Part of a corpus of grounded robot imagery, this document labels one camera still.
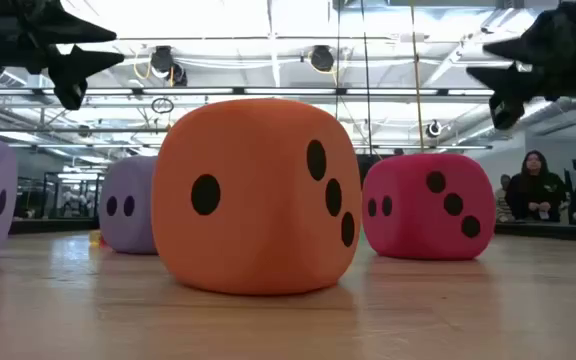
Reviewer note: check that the red foam die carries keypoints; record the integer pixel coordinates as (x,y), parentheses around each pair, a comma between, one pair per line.
(418,230)

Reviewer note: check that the orange foam die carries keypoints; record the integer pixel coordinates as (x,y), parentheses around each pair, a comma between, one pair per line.
(258,200)

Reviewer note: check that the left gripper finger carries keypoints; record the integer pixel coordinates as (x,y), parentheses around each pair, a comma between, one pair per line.
(75,65)
(68,32)

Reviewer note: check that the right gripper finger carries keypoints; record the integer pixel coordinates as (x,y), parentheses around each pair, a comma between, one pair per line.
(513,82)
(543,45)

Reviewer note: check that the small yellow translucent die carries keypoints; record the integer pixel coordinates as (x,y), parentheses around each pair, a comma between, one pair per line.
(94,237)

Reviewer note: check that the long ceiling light bar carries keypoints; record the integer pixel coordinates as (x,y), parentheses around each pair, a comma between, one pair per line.
(193,91)

